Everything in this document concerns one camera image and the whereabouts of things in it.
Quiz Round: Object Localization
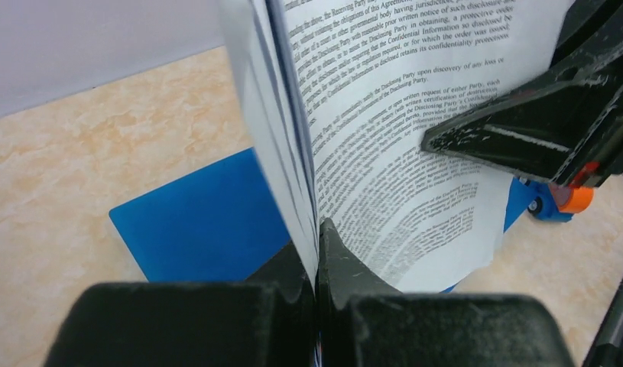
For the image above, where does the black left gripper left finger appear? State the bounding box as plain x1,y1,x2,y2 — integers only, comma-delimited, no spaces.
45,244,315,366

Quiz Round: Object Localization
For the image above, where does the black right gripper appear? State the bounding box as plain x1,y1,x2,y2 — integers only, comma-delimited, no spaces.
420,0,623,187

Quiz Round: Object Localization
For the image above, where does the blue plastic file folder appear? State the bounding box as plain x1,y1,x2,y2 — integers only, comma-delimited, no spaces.
109,149,533,297

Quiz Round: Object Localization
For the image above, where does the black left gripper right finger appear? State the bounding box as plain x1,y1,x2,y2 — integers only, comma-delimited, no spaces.
316,219,573,366

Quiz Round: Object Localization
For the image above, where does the white printed paper stack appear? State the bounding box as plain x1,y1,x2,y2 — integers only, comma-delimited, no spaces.
218,1,571,292

